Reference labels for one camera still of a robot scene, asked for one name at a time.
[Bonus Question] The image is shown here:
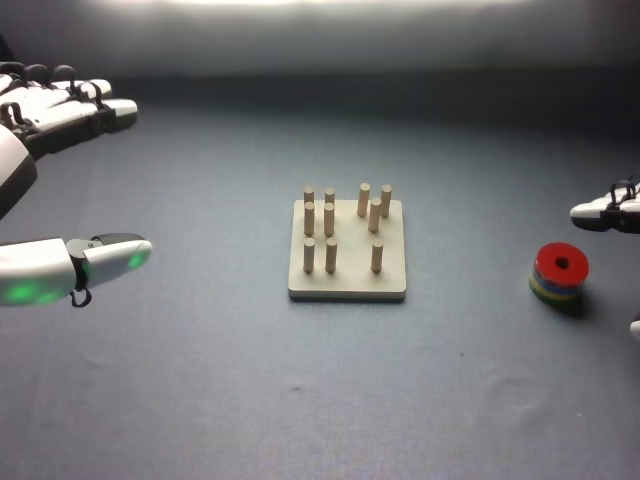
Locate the wooden peg board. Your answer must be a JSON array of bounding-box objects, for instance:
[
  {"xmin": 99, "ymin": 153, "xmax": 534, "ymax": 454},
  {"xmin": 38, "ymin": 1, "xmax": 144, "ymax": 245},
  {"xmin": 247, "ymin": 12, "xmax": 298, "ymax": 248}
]
[{"xmin": 287, "ymin": 182, "xmax": 407, "ymax": 303}]

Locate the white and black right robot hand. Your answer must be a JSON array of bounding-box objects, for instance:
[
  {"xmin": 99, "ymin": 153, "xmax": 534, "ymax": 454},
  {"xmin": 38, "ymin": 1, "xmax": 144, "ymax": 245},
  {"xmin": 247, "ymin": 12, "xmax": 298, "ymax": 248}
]
[{"xmin": 570, "ymin": 175, "xmax": 640, "ymax": 342}]

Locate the stack of coloured rings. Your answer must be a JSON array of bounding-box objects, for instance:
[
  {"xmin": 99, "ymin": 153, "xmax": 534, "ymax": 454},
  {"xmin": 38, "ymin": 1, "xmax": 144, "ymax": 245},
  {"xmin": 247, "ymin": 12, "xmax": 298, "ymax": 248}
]
[{"xmin": 527, "ymin": 242, "xmax": 591, "ymax": 306}]

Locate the grey table cloth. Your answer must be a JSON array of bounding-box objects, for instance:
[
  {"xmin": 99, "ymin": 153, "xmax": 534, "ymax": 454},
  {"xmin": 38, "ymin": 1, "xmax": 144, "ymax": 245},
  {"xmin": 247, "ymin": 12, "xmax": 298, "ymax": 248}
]
[{"xmin": 0, "ymin": 74, "xmax": 640, "ymax": 480}]

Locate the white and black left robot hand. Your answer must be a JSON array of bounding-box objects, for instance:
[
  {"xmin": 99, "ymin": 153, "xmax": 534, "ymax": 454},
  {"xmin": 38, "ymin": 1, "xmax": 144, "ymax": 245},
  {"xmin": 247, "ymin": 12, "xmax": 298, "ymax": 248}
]
[{"xmin": 0, "ymin": 62, "xmax": 154, "ymax": 309}]

